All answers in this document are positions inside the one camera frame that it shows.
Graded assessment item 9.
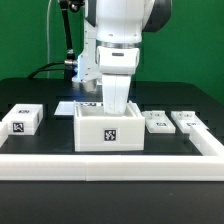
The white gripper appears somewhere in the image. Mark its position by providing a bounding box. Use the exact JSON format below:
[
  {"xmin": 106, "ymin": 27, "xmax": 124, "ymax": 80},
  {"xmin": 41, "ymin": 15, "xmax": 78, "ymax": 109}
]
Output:
[{"xmin": 102, "ymin": 74, "xmax": 131, "ymax": 115}]

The white cabinet body box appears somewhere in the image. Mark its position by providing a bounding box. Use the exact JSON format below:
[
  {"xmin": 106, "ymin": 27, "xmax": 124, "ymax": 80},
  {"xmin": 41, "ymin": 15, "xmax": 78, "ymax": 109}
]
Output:
[{"xmin": 74, "ymin": 101, "xmax": 145, "ymax": 152}]

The white cabinet door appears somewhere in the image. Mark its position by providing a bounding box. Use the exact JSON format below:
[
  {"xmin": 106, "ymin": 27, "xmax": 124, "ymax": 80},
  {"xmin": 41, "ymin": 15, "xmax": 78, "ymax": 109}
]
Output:
[
  {"xmin": 171, "ymin": 111, "xmax": 203, "ymax": 134},
  {"xmin": 142, "ymin": 110, "xmax": 176, "ymax": 134}
]

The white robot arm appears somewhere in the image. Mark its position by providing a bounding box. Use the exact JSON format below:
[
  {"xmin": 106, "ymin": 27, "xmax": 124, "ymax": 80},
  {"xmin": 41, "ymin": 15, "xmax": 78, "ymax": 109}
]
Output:
[{"xmin": 73, "ymin": 0, "xmax": 172, "ymax": 116}]

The white cabinet top block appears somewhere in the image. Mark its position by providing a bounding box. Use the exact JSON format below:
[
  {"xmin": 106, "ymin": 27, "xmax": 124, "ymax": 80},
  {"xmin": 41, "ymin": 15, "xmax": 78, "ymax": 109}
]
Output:
[{"xmin": 2, "ymin": 104, "xmax": 43, "ymax": 135}]

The white tag sheet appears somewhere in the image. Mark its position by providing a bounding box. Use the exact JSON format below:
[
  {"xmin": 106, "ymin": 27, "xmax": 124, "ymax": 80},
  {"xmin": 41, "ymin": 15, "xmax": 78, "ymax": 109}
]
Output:
[{"xmin": 53, "ymin": 101, "xmax": 101, "ymax": 117}]

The white U-shaped border fence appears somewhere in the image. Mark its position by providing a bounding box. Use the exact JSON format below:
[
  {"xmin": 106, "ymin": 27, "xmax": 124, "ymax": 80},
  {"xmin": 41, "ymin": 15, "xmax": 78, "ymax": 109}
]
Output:
[{"xmin": 0, "ymin": 120, "xmax": 224, "ymax": 181}]

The black cable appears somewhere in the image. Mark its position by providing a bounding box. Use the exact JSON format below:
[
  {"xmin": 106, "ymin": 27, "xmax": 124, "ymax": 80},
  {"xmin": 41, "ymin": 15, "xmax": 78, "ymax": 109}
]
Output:
[{"xmin": 27, "ymin": 61, "xmax": 68, "ymax": 80}]

